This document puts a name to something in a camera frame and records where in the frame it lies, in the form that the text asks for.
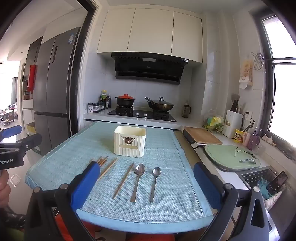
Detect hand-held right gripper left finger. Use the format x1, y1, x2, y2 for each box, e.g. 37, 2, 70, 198
24, 161, 100, 241

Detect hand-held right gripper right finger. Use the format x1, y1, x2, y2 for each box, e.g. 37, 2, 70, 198
193, 162, 270, 241

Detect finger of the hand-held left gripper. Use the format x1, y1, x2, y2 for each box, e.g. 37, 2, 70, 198
0, 125, 23, 142
0, 133, 43, 154

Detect small steel spoon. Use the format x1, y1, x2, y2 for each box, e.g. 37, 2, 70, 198
149, 167, 162, 202

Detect large steel spoon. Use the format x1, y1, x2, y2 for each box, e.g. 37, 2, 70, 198
130, 163, 146, 203

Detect cream ribbed utensil holder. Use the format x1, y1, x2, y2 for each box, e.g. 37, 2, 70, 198
113, 126, 147, 158

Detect person's left hand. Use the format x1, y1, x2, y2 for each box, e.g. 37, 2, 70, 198
0, 171, 11, 210

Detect wooden side table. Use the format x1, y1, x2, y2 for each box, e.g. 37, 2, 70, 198
0, 109, 15, 127

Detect green cutting board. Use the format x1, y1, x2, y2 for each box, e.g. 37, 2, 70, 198
204, 144, 261, 171

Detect red stool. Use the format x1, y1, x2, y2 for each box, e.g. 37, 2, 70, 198
55, 212, 100, 241

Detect light blue woven mat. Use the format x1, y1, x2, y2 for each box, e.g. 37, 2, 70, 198
25, 121, 213, 234

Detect metal sink dish rack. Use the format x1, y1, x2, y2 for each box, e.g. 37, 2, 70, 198
239, 167, 289, 209

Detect wooden cutting board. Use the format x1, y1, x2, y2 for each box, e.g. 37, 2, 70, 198
184, 126, 223, 145

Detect grey refrigerator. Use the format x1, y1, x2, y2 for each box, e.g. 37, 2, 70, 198
33, 27, 81, 156

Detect yellow cup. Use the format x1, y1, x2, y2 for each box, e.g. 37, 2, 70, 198
233, 128, 247, 143

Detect yellow green plastic bag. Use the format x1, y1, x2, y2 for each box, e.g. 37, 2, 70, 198
205, 116, 225, 132

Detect purple soap bottle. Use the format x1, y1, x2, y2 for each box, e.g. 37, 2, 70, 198
247, 127, 260, 150

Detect white knife block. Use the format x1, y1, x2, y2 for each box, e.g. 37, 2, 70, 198
222, 110, 244, 139

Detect black smartphone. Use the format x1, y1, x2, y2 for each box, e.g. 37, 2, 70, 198
269, 171, 288, 193

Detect garlic bulbs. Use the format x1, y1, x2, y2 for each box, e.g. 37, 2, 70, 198
262, 133, 277, 146

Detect dark tall cabinet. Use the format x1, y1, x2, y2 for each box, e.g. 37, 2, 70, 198
22, 36, 43, 109

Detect black gas stove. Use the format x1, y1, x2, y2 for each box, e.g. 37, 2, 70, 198
107, 105, 177, 122

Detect wok with glass lid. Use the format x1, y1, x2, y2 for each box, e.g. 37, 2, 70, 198
145, 97, 175, 112

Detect black pot with red lid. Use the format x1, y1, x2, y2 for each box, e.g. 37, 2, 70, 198
115, 94, 136, 107

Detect window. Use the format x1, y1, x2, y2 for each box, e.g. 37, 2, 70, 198
261, 13, 296, 153

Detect hanging printed bag holder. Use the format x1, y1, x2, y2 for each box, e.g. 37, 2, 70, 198
239, 59, 253, 90

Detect black range hood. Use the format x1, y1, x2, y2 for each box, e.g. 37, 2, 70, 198
111, 52, 189, 85

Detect dark door frame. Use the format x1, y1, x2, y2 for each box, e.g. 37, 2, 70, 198
70, 0, 97, 138

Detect metal wire steamer rack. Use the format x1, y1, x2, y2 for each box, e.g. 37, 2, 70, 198
251, 52, 265, 71

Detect white wall cabinet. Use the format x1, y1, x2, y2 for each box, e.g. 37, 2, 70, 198
97, 6, 203, 63

